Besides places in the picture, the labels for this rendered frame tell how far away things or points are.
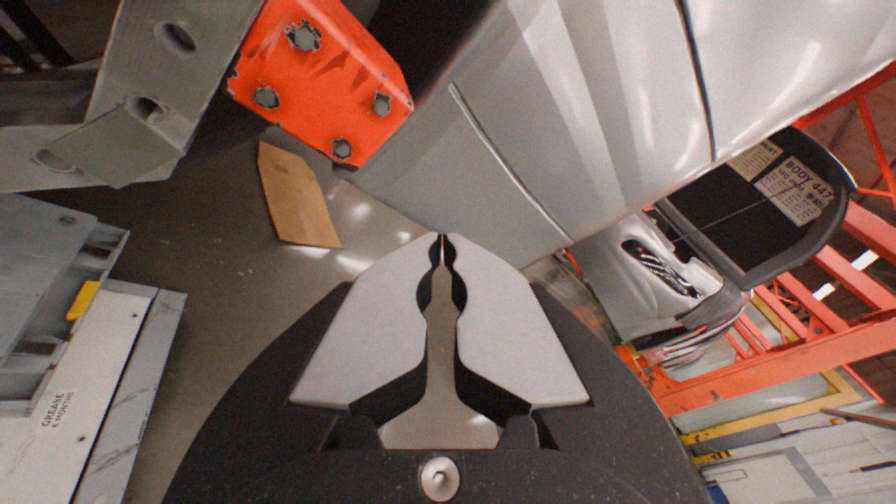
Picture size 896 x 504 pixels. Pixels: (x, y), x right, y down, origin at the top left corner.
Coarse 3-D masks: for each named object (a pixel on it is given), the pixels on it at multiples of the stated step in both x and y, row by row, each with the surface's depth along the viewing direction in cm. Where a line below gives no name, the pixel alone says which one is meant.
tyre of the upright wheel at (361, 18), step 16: (352, 0) 19; (368, 0) 20; (368, 16) 21; (224, 96) 22; (224, 112) 23; (240, 112) 23; (208, 128) 23; (224, 128) 24; (240, 128) 24; (256, 128) 25; (192, 144) 24; (208, 144) 24; (224, 144) 25; (240, 144) 26; (192, 160) 25
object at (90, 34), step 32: (0, 0) 16; (32, 0) 25; (64, 0) 27; (96, 0) 28; (0, 32) 18; (32, 32) 18; (64, 32) 23; (96, 32) 23; (0, 64) 18; (32, 64) 19; (64, 64) 19; (96, 64) 18
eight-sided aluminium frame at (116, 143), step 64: (128, 0) 11; (192, 0) 12; (256, 0) 12; (128, 64) 13; (192, 64) 14; (0, 128) 13; (64, 128) 14; (128, 128) 15; (192, 128) 16; (0, 192) 16
